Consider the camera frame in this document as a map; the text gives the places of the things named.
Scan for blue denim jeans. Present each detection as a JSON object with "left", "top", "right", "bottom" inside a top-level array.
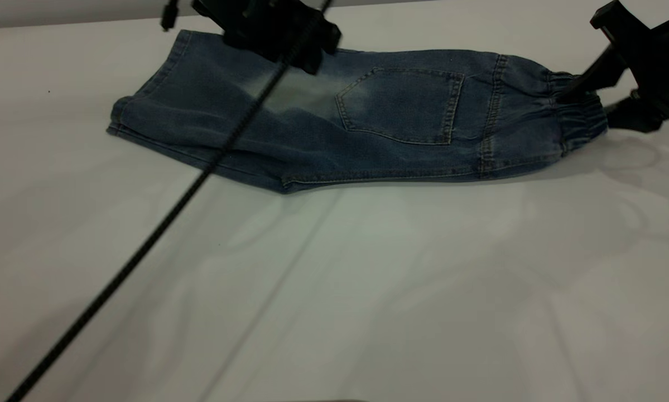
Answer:
[{"left": 107, "top": 29, "right": 609, "bottom": 195}]

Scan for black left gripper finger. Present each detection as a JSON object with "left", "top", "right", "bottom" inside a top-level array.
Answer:
[
  {"left": 312, "top": 17, "right": 343, "bottom": 56},
  {"left": 278, "top": 33, "right": 323, "bottom": 76}
]

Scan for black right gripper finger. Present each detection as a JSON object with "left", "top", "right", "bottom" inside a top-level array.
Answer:
[
  {"left": 557, "top": 0, "right": 647, "bottom": 100},
  {"left": 605, "top": 95, "right": 669, "bottom": 133}
]

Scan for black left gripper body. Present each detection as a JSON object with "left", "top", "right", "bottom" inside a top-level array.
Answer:
[{"left": 192, "top": 0, "right": 318, "bottom": 59}]

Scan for black cable connector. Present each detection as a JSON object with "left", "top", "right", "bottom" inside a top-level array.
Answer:
[{"left": 161, "top": 0, "right": 180, "bottom": 31}]

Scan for black braided cable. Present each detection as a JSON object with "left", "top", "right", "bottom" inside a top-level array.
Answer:
[{"left": 5, "top": 0, "right": 335, "bottom": 402}]

